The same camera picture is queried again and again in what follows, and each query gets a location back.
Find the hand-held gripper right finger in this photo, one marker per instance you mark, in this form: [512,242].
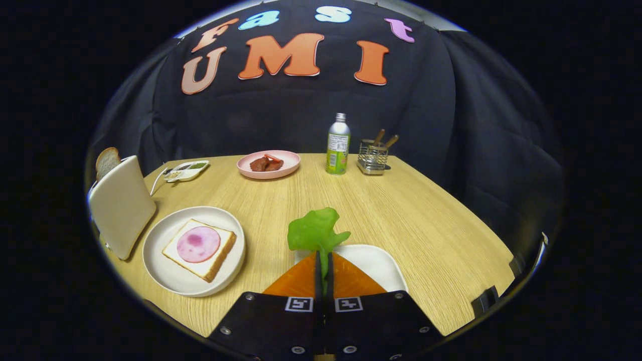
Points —
[381,326]

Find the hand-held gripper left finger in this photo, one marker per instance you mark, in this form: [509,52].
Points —
[271,326]

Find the green lettuce leaf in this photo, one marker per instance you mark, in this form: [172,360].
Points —
[316,230]

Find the toasted bread slice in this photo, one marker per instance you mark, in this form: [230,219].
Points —
[106,161]

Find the white square plate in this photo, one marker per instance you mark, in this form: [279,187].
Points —
[371,265]

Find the white bread slice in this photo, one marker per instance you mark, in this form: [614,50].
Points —
[220,260]

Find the pink ham slice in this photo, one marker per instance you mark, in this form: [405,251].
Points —
[198,244]

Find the white round plate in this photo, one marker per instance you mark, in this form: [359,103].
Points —
[160,265]

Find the pink plate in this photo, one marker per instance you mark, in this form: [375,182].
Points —
[246,168]

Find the red meat pieces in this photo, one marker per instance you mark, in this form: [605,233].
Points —
[263,164]

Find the white divided condiment dish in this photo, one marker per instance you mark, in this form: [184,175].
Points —
[188,173]

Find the green and silver bottle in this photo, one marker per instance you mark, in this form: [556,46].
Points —
[338,150]

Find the white toaster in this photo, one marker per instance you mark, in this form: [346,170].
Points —
[120,205]

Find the black backdrop cloth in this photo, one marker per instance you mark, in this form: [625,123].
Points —
[281,120]

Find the black table edge bracket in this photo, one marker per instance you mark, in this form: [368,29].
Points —
[485,301]

